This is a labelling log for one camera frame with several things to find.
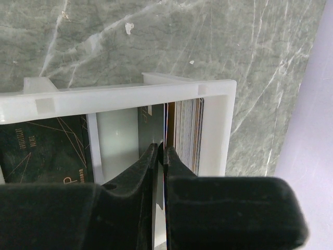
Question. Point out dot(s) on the flat black card in bin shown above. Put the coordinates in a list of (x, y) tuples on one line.
[(54, 150)]

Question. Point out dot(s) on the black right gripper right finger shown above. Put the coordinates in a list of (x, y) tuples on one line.
[(175, 176)]

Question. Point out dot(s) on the white plastic bin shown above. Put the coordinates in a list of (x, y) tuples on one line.
[(68, 216)]

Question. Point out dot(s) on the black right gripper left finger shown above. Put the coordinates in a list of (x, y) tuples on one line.
[(129, 204)]

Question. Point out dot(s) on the stack of credit cards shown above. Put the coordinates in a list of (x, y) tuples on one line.
[(183, 130)]

